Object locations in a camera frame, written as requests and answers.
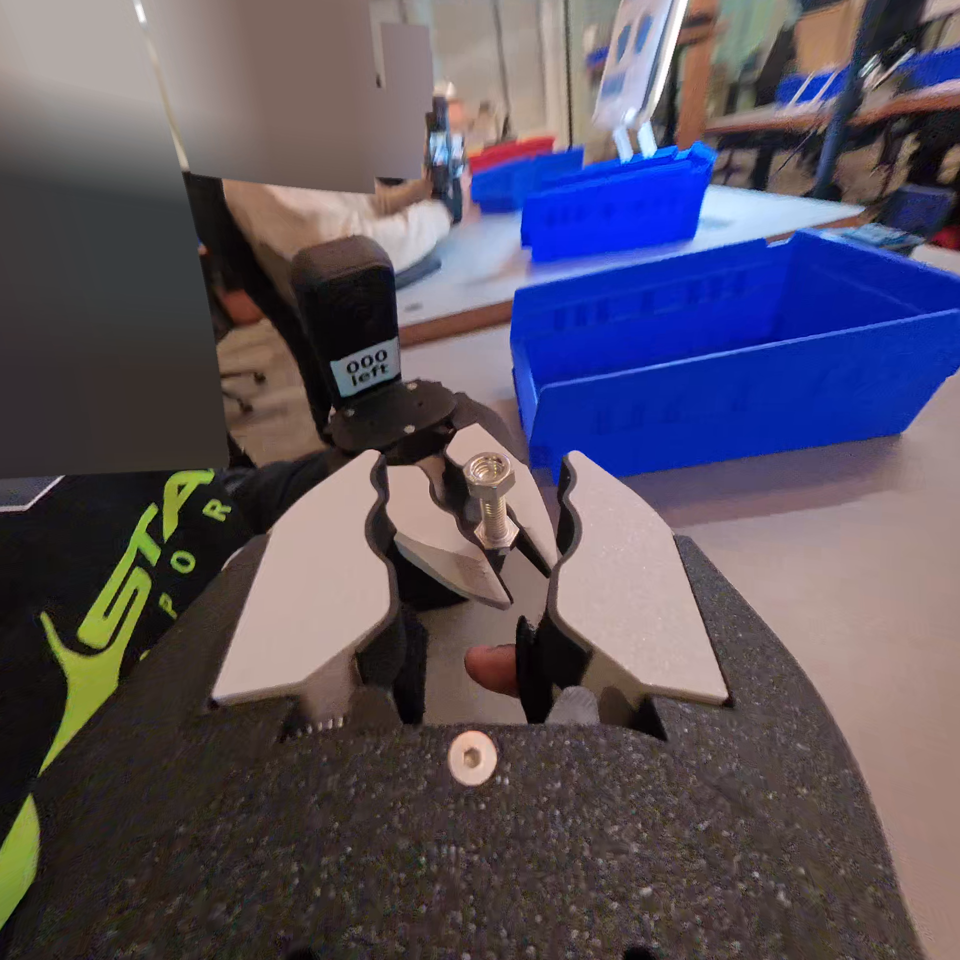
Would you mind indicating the person's left forearm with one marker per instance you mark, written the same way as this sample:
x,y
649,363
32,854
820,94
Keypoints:
x,y
285,488

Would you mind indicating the red plastic bin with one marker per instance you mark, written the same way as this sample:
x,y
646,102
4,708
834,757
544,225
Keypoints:
x,y
510,150

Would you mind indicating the long wooden desk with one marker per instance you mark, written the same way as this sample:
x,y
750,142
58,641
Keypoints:
x,y
900,108

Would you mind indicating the blue plastic bin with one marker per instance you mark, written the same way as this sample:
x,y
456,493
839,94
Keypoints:
x,y
518,180
720,405
615,210

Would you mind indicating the black printed shirt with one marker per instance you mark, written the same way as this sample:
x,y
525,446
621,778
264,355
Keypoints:
x,y
90,600

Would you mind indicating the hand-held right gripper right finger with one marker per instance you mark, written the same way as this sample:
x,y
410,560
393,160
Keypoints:
x,y
638,600

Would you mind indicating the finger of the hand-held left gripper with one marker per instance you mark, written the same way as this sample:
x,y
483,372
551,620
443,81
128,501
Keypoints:
x,y
477,443
435,533

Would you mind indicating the roll-up banner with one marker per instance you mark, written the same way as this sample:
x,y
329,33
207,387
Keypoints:
x,y
638,60

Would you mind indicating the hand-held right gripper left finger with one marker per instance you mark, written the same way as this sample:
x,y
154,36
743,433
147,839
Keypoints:
x,y
308,600

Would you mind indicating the silver hex bolt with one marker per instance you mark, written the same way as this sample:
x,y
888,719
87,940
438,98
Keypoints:
x,y
492,515

